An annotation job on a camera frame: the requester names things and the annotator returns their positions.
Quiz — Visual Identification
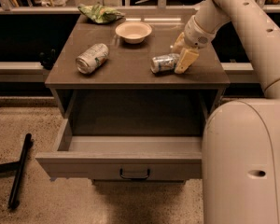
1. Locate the white green soda can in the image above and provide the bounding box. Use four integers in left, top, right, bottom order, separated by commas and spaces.
76, 43, 109, 75

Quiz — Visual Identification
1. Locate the green chip bag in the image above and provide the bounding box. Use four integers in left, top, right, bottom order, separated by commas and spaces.
77, 4, 124, 24

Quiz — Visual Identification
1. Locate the black object behind cabinet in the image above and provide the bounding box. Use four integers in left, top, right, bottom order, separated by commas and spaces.
39, 49, 56, 70

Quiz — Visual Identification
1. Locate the white paper bowl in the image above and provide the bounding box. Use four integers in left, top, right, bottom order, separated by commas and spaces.
115, 21, 152, 44

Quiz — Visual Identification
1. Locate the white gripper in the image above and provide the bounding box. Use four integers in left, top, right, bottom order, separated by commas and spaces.
171, 16, 216, 74

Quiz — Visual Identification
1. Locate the silver blue redbull can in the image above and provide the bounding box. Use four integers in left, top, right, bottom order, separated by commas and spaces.
150, 53, 179, 74

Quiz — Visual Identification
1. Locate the open grey top drawer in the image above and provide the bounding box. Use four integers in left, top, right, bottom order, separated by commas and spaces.
36, 119, 202, 182

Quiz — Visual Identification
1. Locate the grey cabinet with countertop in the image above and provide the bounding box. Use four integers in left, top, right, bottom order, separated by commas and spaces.
44, 8, 231, 120

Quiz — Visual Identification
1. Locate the black drawer handle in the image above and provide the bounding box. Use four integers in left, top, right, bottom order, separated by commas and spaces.
119, 169, 150, 181

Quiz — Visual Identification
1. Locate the black stand leg left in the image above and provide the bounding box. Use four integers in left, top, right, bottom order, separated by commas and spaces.
0, 133, 34, 210

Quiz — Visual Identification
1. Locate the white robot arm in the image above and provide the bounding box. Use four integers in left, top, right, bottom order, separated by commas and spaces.
175, 0, 280, 224

